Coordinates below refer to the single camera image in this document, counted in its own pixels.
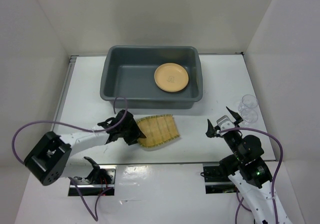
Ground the grey plastic bin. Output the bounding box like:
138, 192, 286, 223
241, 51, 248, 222
99, 45, 204, 110

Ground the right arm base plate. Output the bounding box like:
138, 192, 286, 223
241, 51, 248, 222
200, 162, 237, 194

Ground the tan round plate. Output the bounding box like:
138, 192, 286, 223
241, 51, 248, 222
154, 63, 189, 93

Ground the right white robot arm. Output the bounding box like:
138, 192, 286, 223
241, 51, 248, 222
205, 109, 291, 224

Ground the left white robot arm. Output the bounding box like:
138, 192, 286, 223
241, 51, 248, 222
23, 109, 146, 186

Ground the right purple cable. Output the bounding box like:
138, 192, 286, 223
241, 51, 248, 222
218, 127, 285, 224

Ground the woven bamboo tray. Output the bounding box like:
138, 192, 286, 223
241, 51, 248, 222
136, 114, 180, 149

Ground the purple cable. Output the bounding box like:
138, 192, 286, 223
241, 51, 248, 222
12, 96, 129, 222
218, 127, 285, 224

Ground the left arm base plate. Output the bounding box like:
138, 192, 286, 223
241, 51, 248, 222
72, 165, 117, 197

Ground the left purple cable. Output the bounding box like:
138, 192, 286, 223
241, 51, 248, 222
12, 96, 129, 222

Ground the clear plastic cup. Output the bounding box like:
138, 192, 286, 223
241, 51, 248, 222
238, 94, 259, 112
240, 108, 258, 124

